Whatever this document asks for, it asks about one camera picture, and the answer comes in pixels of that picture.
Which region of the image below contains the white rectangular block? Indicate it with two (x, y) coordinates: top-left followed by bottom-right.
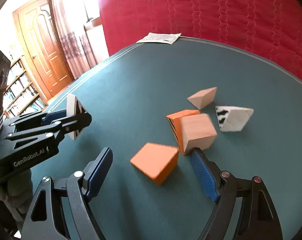
(66, 93), (88, 141)

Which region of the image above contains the large orange wedge block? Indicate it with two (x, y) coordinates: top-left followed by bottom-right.
(130, 142), (179, 185)

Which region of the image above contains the plain wooden cube block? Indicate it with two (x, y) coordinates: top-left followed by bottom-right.
(180, 114), (217, 155)

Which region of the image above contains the orange striped wedge block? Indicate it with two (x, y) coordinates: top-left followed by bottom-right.
(166, 109), (200, 153)

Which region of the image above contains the gloved left hand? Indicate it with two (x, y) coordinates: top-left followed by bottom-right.
(0, 169), (33, 222)

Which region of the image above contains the bookshelf with books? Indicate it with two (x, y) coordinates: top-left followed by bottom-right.
(3, 56), (48, 118)

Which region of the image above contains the patterned pink curtain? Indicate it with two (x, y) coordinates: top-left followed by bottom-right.
(52, 0), (97, 79)

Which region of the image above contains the teal table mat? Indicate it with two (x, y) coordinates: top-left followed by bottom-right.
(32, 38), (302, 239)

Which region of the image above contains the white striped wedge block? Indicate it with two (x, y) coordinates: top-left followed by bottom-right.
(215, 106), (254, 132)

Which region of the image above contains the wooden door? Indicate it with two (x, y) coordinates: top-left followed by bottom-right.
(12, 0), (74, 100)

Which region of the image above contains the plain wooden wedge block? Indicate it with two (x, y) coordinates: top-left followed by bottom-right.
(187, 87), (217, 110)

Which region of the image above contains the white paper sheet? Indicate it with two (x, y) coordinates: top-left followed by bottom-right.
(136, 33), (181, 44)

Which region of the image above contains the red quilted blanket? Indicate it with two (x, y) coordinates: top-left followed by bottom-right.
(99, 0), (302, 80)

